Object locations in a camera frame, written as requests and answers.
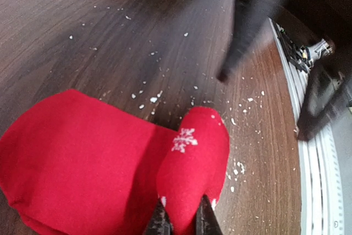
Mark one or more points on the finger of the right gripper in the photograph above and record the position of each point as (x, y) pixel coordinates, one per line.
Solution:
(248, 18)

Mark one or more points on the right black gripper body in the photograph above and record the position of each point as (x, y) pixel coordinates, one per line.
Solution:
(329, 84)

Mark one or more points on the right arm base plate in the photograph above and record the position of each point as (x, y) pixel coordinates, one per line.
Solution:
(293, 53)

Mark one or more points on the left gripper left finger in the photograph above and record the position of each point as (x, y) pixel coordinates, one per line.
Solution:
(159, 224)

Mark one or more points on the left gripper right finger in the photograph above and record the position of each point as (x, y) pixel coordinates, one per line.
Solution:
(206, 222)

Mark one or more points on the red snowflake sock pair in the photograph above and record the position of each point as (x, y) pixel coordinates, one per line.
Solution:
(75, 165)

